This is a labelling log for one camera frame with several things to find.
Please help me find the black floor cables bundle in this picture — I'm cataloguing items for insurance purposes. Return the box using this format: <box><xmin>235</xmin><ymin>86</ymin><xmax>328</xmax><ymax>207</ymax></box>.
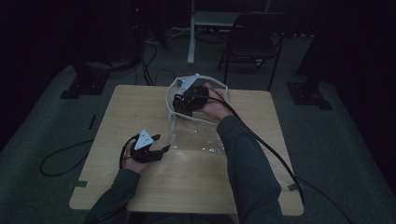
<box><xmin>134</xmin><ymin>39</ymin><xmax>182</xmax><ymax>87</ymax></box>

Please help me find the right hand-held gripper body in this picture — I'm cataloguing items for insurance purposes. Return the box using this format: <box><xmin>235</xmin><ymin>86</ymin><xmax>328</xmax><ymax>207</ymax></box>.
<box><xmin>173</xmin><ymin>73</ymin><xmax>210</xmax><ymax>113</ymax></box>

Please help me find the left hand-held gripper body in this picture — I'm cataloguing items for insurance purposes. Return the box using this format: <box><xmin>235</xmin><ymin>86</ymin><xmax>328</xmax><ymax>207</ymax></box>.
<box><xmin>129</xmin><ymin>128</ymin><xmax>163</xmax><ymax>164</ymax></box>

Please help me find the black folding chair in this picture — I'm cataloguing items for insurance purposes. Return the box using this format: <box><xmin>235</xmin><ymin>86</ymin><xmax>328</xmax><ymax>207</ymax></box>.
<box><xmin>218</xmin><ymin>11</ymin><xmax>286</xmax><ymax>91</ymax></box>

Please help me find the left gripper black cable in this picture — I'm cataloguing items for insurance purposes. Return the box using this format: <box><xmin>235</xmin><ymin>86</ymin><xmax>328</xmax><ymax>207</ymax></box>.
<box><xmin>119</xmin><ymin>133</ymin><xmax>140</xmax><ymax>171</ymax></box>

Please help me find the clear plastic bag white trim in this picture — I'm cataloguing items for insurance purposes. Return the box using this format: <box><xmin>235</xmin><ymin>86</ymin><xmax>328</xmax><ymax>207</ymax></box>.
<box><xmin>165</xmin><ymin>73</ymin><xmax>233</xmax><ymax>155</ymax></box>

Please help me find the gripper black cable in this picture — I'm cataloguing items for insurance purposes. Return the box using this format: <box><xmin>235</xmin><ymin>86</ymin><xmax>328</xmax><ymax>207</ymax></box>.
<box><xmin>119</xmin><ymin>133</ymin><xmax>140</xmax><ymax>171</ymax></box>
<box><xmin>204</xmin><ymin>87</ymin><xmax>353</xmax><ymax>224</ymax></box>

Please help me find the black stand base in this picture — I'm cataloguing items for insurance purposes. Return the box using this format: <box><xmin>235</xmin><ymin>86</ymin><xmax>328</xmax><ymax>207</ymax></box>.
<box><xmin>60</xmin><ymin>60</ymin><xmax>109</xmax><ymax>100</ymax></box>
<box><xmin>286</xmin><ymin>80</ymin><xmax>333</xmax><ymax>111</ymax></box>

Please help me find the person's right hand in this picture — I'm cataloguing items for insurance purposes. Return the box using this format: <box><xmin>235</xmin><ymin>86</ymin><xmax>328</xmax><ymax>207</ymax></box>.
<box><xmin>198</xmin><ymin>81</ymin><xmax>233</xmax><ymax>121</ymax></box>

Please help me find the black floor cable loop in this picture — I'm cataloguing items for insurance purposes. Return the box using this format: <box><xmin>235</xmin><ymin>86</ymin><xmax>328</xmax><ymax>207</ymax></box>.
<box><xmin>39</xmin><ymin>139</ymin><xmax>94</xmax><ymax>177</ymax></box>

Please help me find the person's left hand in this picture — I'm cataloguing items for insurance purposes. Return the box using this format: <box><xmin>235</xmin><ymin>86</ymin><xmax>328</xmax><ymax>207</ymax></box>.
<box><xmin>121</xmin><ymin>148</ymin><xmax>154</xmax><ymax>175</ymax></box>

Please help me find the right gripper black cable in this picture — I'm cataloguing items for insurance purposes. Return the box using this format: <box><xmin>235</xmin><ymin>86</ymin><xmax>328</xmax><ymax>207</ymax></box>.
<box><xmin>204</xmin><ymin>87</ymin><xmax>353</xmax><ymax>224</ymax></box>

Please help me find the white desk frame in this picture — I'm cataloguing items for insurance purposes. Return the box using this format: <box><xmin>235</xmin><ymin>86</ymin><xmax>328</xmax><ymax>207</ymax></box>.
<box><xmin>186</xmin><ymin>0</ymin><xmax>273</xmax><ymax>65</ymax></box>

